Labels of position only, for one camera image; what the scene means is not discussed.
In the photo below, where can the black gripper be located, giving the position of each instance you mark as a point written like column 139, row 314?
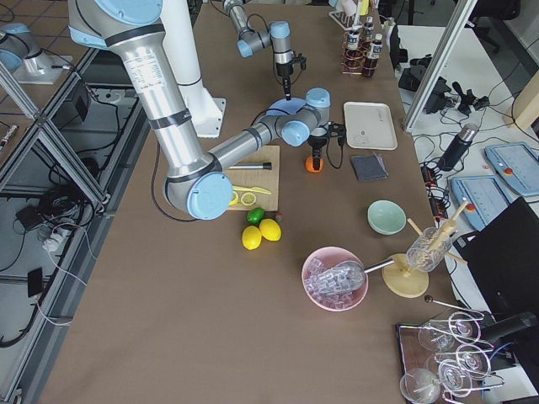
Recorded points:
column 317, row 145
column 283, row 68

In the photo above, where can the orange fruit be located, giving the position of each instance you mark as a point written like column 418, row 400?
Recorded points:
column 308, row 167

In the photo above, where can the blue plate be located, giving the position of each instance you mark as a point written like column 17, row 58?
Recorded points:
column 285, row 107

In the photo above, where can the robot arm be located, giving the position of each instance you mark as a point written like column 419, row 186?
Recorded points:
column 196, row 182
column 255, row 35

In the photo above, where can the steel muddler black tip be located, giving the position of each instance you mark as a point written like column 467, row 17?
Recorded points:
column 252, row 166

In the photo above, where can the bamboo cutting board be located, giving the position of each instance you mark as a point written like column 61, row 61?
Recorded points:
column 268, row 179

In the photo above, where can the grey folded cloth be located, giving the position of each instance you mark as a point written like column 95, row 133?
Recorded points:
column 369, row 167

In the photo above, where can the cream rabbit tray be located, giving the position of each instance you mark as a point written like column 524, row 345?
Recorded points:
column 369, row 126

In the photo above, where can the yellow plastic knife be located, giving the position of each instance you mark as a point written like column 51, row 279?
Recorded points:
column 254, row 189

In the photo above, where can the lemon half slice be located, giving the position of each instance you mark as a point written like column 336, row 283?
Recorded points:
column 234, row 199
column 248, row 199

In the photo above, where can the green lime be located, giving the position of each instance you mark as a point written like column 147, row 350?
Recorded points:
column 255, row 216

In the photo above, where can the yellow lemon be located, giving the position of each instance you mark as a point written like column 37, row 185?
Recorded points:
column 251, row 238
column 270, row 230

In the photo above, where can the mint green bowl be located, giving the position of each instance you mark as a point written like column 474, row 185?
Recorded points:
column 386, row 217

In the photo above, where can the tea bottle white cap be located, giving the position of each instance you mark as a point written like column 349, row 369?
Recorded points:
column 372, row 56

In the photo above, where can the pink bowl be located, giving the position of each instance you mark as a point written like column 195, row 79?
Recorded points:
column 331, row 256

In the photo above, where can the metal ice scoop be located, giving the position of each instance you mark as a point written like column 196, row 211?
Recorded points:
column 379, row 266

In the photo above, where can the pile of clear ice cubes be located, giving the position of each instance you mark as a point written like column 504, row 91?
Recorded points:
column 319, row 284

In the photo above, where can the clear glass cup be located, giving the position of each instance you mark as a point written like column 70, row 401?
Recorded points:
column 428, row 250

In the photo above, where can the wooden cup stand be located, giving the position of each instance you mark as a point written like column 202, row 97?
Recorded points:
column 409, row 282

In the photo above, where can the black thermos bottle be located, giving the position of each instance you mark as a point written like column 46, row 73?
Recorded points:
column 458, row 146

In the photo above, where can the blue teach pendant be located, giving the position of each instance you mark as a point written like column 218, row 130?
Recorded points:
column 517, row 164
column 486, row 198

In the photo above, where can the black laptop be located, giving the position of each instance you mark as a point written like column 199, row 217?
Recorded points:
column 503, row 259

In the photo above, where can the black framed tray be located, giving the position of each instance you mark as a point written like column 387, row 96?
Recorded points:
column 412, row 353

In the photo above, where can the wine glass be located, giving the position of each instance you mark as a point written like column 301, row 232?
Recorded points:
column 419, row 385

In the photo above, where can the copper wire bottle rack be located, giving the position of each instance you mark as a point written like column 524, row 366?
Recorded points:
column 361, row 51

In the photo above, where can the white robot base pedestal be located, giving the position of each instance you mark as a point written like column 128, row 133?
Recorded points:
column 206, row 111

